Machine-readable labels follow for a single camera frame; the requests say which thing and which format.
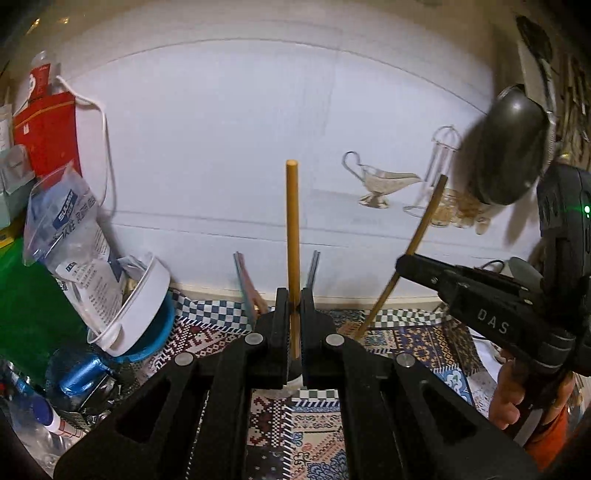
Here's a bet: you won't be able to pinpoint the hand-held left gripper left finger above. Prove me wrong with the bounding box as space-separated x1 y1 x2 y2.
53 287 291 480

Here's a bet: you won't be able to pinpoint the golden chopstick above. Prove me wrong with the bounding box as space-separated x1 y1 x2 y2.
355 174 450 343
285 159 302 361

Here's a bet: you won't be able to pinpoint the person's right forearm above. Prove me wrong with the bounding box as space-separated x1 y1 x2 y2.
524 374 575 469

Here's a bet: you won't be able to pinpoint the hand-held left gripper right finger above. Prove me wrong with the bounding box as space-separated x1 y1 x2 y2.
300 287 541 480

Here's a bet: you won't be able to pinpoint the white bottle red label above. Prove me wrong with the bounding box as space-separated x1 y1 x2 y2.
24 50 62 103

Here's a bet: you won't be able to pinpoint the silver sauce boat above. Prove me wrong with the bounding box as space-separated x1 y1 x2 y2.
342 151 424 209

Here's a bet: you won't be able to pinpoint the grey green carton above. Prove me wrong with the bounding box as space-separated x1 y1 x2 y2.
0 104 37 228

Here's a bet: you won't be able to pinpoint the clear bottle blue cap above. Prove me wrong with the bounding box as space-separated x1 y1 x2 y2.
0 369 89 446

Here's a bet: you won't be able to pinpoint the person's right hand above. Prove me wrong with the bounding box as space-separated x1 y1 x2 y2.
488 353 533 430

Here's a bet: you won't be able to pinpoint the green chopstick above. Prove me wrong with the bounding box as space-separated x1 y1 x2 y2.
233 251 256 320

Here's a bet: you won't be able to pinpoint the green box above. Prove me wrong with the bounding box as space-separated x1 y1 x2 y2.
0 220 89 372

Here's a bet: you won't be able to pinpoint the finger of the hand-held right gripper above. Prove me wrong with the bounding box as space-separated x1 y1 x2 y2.
395 254 467 302

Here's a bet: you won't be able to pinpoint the pink chopstick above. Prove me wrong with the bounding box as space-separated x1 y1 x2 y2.
237 252 269 318

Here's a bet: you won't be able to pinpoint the white round tub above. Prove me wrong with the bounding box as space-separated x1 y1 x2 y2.
87 252 172 357

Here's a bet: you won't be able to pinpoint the black frying pan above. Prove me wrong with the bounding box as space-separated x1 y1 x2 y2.
461 84 554 207

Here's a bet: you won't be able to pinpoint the white cup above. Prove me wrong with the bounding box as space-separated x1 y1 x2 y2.
283 358 306 394

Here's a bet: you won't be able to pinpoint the golden glass jars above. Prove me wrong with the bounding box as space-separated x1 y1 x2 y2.
431 187 493 234

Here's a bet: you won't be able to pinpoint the clear plastic bag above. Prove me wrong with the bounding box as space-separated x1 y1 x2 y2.
22 161 127 334

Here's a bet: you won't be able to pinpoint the red paper bag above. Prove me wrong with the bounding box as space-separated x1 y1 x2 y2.
12 75 112 210

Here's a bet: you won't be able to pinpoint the blue bowl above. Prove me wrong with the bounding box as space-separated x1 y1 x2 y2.
122 295 177 364

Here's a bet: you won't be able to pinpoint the patterned tablecloth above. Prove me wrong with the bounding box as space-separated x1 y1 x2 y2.
105 287 505 480

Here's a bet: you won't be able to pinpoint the silver wire stand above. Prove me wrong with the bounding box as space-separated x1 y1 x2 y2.
403 124 463 219

